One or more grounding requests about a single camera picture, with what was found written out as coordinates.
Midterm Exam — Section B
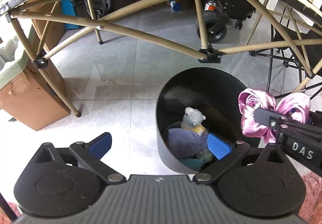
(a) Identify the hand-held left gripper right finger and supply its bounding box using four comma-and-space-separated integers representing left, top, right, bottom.
192, 133, 289, 185

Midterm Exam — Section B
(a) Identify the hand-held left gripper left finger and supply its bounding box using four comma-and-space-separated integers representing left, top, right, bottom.
34, 133, 126, 185

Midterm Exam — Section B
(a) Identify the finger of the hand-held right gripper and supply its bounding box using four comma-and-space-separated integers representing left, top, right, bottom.
254, 108, 322, 134
309, 112, 322, 125

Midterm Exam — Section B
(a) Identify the pink satin bow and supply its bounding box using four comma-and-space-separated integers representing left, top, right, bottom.
238, 89, 312, 143

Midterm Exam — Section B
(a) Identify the light blue plush toy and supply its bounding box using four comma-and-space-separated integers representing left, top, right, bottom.
180, 157, 205, 171

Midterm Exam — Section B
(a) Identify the purple woven pouch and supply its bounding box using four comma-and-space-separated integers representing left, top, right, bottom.
167, 127, 210, 159

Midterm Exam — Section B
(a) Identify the white and yellow alpaca plush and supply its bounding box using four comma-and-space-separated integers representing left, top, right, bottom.
180, 107, 215, 164

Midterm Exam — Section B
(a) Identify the black round trash bin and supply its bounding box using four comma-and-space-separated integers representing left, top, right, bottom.
155, 67, 261, 173

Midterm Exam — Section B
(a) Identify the pink fluffy rug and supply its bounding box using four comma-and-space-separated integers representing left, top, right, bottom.
299, 171, 322, 224

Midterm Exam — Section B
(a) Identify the tan slatted folding table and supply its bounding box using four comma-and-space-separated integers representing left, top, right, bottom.
0, 0, 322, 117

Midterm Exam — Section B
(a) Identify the cardboard box with green liner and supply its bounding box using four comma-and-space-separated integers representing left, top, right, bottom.
0, 25, 71, 131

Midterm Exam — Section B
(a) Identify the black folding camp chair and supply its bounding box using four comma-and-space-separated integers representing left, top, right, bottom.
249, 0, 322, 96

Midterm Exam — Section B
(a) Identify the black wagon wheel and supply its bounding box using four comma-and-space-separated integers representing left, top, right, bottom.
195, 10, 229, 44

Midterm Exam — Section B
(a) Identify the blue plastic crate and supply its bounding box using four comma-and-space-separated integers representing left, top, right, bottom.
60, 0, 79, 30

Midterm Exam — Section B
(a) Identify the blue bottle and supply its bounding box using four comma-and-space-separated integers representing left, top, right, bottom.
167, 0, 182, 12

